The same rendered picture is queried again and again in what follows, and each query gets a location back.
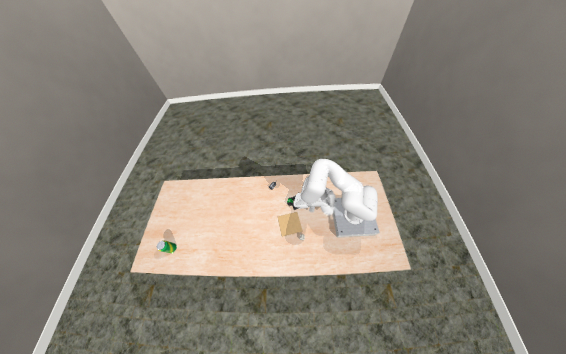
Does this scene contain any tan square mat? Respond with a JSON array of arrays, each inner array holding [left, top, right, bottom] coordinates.
[[278, 212, 303, 236]]

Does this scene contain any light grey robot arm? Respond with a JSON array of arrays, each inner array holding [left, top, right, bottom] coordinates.
[[301, 159, 378, 224]]

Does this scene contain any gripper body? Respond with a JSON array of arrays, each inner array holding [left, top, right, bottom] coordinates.
[[294, 193, 310, 209]]

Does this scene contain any green drink can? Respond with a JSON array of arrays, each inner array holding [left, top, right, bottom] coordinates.
[[157, 240, 177, 253]]

